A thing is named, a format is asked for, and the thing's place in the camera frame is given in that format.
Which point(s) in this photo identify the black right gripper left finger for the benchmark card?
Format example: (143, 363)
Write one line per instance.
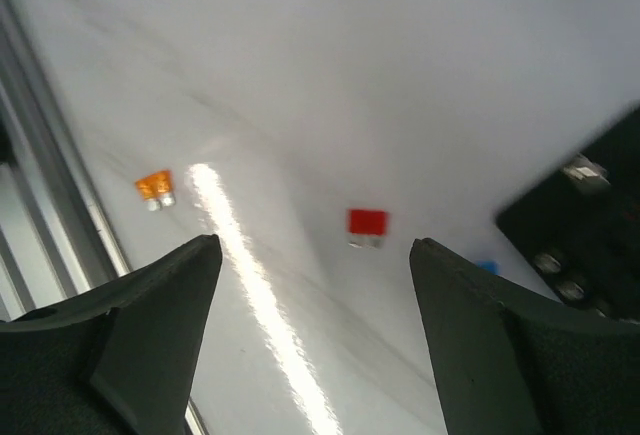
(117, 359)

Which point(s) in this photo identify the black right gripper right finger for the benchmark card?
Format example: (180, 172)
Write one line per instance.
(507, 360)

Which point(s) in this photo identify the orange blade fuse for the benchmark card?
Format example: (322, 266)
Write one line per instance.
(157, 190)

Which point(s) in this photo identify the blue blade fuse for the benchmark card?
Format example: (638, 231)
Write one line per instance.
(489, 265)

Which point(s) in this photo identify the black fuse box base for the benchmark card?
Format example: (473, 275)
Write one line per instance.
(578, 227)

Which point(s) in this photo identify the red blade fuse front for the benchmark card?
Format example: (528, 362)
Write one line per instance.
(367, 228)

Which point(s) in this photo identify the aluminium front mounting rail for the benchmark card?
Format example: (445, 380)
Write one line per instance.
(56, 240)

